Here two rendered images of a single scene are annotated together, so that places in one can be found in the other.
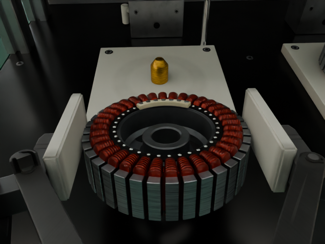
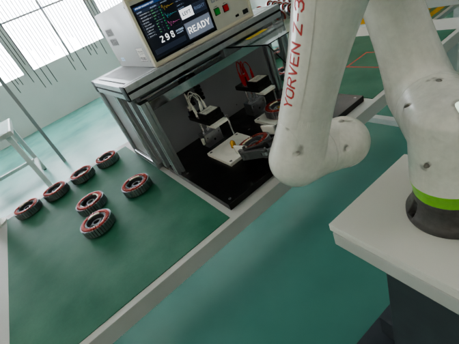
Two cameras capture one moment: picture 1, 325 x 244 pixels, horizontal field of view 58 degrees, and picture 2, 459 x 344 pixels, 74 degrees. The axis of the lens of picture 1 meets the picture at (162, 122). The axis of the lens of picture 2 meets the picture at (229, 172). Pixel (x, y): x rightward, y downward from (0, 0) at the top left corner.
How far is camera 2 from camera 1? 0.79 m
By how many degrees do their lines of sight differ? 21
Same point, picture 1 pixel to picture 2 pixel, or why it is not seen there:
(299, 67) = (263, 121)
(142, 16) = (210, 138)
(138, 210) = not seen: hidden behind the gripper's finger
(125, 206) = not seen: hidden behind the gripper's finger
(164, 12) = (215, 133)
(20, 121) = (211, 176)
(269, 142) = (270, 127)
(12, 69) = (188, 175)
